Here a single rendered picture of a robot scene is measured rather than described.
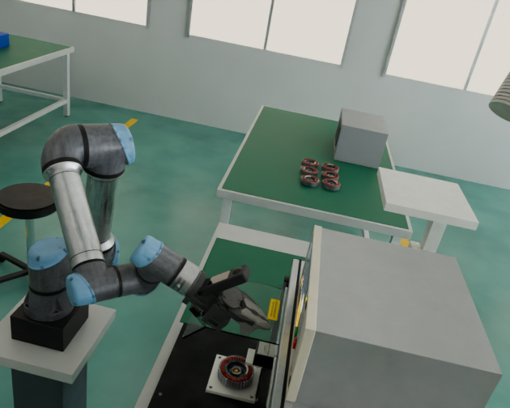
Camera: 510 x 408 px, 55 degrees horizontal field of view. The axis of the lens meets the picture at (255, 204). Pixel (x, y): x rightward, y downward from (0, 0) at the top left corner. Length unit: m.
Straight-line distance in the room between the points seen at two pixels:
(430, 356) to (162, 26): 5.27
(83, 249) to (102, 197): 0.30
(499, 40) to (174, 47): 3.45
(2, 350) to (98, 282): 0.65
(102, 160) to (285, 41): 4.46
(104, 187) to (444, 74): 4.79
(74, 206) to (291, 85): 4.68
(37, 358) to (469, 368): 1.23
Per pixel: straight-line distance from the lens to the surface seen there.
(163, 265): 1.13
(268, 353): 1.52
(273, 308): 1.45
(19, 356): 1.74
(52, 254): 1.58
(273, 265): 2.20
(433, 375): 1.10
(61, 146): 1.33
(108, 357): 2.75
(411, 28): 5.69
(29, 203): 2.91
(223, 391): 1.58
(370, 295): 1.16
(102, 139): 1.36
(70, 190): 1.28
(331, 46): 5.66
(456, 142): 6.07
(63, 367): 1.69
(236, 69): 5.80
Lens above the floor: 1.96
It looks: 27 degrees down
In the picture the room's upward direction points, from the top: 11 degrees clockwise
